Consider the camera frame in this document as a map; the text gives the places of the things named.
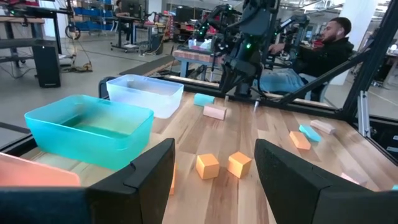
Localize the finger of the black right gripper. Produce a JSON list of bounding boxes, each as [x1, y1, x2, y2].
[[248, 74, 262, 113], [220, 74, 237, 103]]

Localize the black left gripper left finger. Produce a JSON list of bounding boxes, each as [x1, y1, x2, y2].
[[86, 138, 177, 224]]

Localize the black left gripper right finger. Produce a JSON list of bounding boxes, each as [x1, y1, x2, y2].
[[254, 138, 374, 224]]

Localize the orange rectangular block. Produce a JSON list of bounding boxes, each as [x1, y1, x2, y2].
[[289, 130, 312, 151]]

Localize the orange cube block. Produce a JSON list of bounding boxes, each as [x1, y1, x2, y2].
[[226, 151, 253, 179], [195, 153, 221, 180]]

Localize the teal translucent plastic bin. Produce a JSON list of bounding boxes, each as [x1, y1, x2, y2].
[[24, 94, 155, 172]]

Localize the small natural wood block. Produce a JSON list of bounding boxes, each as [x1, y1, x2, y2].
[[310, 119, 337, 136]]

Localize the clear plastic bin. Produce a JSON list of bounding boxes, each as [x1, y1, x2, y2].
[[106, 73, 185, 120]]

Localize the person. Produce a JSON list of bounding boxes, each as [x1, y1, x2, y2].
[[257, 16, 355, 101], [114, 0, 131, 18]]

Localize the black floor mat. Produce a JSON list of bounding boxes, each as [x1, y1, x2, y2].
[[119, 55, 175, 77]]

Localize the orange translucent plastic bin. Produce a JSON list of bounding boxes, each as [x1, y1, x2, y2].
[[0, 151, 81, 187]]

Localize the black background desk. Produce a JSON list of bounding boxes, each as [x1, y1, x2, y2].
[[110, 14, 165, 54]]

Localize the blue storage bins shelf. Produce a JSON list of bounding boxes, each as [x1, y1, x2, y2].
[[73, 0, 116, 32]]

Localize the black computer tower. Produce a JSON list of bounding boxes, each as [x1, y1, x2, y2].
[[32, 44, 62, 89]]

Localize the black workbench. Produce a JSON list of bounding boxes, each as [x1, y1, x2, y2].
[[0, 6, 74, 68]]

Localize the wood-top table blue frame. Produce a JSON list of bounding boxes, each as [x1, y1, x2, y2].
[[172, 48, 224, 82]]

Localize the silver aluminium bracket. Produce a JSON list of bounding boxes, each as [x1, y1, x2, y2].
[[357, 90, 371, 138]]

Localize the black aluminium rig frame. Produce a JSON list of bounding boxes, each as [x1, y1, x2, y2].
[[0, 0, 398, 166]]

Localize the floor cable bundle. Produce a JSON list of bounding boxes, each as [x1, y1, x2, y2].
[[60, 29, 94, 74]]

